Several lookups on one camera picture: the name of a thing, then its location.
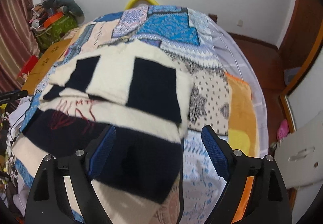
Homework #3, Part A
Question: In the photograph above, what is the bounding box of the wooden door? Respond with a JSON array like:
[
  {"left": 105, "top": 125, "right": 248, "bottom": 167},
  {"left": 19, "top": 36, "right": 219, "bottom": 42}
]
[{"left": 276, "top": 0, "right": 323, "bottom": 56}]

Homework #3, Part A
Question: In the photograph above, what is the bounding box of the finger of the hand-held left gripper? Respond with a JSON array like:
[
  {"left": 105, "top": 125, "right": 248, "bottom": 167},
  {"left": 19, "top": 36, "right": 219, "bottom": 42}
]
[{"left": 0, "top": 90, "right": 28, "bottom": 103}]

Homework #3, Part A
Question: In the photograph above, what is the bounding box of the green printed bag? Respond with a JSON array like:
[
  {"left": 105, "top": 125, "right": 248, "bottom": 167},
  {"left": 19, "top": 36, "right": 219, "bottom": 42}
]
[{"left": 35, "top": 14, "right": 79, "bottom": 49}]

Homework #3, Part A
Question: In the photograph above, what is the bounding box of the grey plush toy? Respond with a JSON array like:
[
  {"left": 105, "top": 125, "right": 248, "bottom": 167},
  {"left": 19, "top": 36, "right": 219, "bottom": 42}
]
[{"left": 57, "top": 0, "right": 85, "bottom": 18}]

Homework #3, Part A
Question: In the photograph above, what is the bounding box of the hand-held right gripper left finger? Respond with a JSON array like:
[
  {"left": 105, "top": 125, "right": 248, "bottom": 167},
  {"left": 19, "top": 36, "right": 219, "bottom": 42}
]
[{"left": 24, "top": 124, "right": 117, "bottom": 224}]

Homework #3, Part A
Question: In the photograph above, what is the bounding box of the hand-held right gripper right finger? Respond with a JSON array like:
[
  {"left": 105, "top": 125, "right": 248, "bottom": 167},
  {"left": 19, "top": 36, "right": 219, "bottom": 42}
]
[{"left": 201, "top": 125, "right": 293, "bottom": 224}]

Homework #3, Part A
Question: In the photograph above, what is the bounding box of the white plastic stool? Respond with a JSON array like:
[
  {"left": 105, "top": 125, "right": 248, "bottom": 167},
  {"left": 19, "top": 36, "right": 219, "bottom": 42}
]
[{"left": 274, "top": 114, "right": 323, "bottom": 189}]

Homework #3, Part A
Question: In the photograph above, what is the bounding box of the blue patchwork blanket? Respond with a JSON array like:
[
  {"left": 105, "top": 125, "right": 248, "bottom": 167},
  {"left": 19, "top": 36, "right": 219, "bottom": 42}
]
[{"left": 15, "top": 4, "right": 231, "bottom": 224}]

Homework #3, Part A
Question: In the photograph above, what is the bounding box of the orange yellow fleece blanket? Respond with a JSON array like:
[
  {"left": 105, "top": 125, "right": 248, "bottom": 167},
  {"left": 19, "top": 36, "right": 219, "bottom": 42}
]
[{"left": 224, "top": 72, "right": 258, "bottom": 224}]

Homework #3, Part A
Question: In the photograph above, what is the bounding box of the black and cream striped sweater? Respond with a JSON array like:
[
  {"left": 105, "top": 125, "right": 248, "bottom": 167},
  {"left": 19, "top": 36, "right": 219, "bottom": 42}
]
[{"left": 13, "top": 38, "right": 195, "bottom": 224}]

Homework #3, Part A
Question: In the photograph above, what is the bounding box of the red striped curtain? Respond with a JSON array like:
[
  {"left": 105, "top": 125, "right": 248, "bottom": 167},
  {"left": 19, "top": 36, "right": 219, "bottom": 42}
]
[{"left": 0, "top": 0, "right": 41, "bottom": 89}]

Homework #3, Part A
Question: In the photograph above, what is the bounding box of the orange box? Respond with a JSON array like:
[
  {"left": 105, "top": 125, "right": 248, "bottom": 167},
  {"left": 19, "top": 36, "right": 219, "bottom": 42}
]
[{"left": 43, "top": 12, "right": 65, "bottom": 26}]

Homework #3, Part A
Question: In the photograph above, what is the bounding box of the pink slipper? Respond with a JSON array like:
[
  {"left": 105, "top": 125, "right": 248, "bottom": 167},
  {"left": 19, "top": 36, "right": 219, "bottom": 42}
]
[{"left": 276, "top": 119, "right": 289, "bottom": 140}]

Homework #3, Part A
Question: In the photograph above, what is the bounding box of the white wardrobe sliding door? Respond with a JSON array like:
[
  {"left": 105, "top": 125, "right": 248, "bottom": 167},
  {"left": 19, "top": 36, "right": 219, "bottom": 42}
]
[{"left": 279, "top": 37, "right": 323, "bottom": 137}]

